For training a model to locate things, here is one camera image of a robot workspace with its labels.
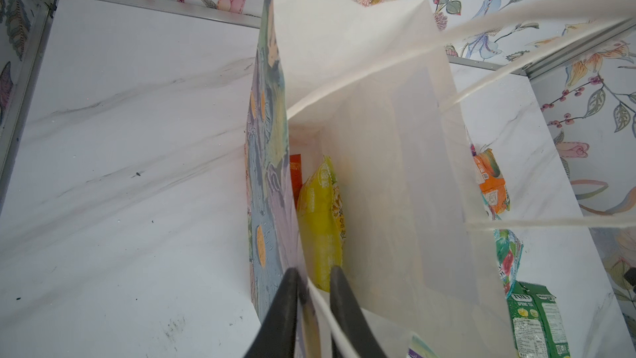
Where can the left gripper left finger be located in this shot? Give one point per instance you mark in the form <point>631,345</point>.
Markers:
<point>277,335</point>

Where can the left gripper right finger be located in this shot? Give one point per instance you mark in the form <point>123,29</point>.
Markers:
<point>350,318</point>

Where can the yellow snack pack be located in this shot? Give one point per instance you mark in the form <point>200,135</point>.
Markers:
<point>321,222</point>

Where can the red snack pack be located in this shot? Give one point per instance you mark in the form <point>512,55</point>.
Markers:
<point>296,176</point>

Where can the teal Fox's blossom candy pack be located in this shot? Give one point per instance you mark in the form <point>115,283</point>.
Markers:
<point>509,250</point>

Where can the green snack pack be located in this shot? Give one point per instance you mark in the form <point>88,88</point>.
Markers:
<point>538,329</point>

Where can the floral paper gift bag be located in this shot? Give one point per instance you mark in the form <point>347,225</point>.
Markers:
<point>332,78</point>

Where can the purple Fox's berries candy pack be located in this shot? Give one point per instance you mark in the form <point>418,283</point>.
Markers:
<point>416,352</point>

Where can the orange snack pack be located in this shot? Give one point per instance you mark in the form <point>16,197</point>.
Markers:
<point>491,182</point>

